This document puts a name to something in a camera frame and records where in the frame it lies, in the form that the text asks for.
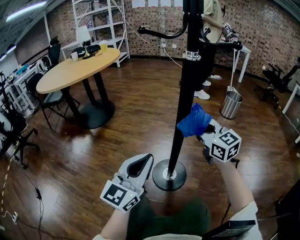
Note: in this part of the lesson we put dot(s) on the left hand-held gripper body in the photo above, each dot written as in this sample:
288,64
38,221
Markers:
117,195

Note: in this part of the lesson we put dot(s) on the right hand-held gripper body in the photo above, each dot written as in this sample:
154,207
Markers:
225,146

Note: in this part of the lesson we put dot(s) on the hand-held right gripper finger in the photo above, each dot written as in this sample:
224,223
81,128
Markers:
216,126

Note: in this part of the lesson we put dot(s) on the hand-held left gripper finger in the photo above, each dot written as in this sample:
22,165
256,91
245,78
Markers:
124,167
147,173

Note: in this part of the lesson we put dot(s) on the blue cloth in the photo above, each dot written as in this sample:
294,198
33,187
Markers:
195,122

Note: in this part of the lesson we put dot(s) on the black coat rack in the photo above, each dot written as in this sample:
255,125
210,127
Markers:
185,93

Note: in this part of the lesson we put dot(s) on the person's left forearm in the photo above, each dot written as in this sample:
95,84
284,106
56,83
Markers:
114,225

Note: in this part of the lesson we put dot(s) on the person's right forearm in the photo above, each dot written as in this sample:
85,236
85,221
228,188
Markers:
234,185

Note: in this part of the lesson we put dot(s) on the white shelving unit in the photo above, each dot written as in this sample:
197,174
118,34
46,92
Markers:
110,28

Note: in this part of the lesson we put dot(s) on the metal trash bin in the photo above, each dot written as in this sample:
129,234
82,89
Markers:
230,105

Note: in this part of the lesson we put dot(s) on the person's dark trousers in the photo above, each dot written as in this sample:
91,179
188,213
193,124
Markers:
168,218

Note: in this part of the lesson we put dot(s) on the white power strip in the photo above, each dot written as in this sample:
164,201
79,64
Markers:
215,77
15,216

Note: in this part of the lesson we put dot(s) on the black office chair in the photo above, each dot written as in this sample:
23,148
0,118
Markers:
54,51
18,140
276,82

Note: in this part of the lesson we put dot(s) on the black power adapter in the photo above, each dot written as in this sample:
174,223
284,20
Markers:
38,193

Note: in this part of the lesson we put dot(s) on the white square table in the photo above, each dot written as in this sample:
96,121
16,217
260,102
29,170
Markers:
245,50

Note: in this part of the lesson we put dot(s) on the gray desk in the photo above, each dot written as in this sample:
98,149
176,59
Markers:
294,96

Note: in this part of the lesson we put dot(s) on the black box device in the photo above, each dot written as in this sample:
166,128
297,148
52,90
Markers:
229,229

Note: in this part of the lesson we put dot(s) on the black padded chair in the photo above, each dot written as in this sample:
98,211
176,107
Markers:
289,211

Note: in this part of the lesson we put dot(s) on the black folding chair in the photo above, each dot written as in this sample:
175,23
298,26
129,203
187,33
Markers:
47,98

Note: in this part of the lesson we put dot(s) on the round wooden table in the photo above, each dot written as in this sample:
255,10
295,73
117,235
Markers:
77,70

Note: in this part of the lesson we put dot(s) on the yellow black floor tape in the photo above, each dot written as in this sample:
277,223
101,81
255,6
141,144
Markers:
7,178

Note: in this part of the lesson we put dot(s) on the white cup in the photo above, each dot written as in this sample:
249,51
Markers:
74,56

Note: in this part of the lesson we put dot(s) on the yellow cup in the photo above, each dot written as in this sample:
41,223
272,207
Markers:
103,47

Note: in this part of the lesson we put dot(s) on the black bag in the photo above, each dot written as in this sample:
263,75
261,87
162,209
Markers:
92,48

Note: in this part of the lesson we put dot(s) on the white paper sheet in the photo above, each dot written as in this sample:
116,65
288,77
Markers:
166,2
178,2
138,3
153,2

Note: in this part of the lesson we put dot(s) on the white cluttered desk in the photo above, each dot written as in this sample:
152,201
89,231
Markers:
21,86

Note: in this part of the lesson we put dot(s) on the white table lamp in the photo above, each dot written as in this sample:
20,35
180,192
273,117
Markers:
83,34

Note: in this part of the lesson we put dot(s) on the long ceiling light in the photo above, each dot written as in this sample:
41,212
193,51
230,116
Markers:
25,10

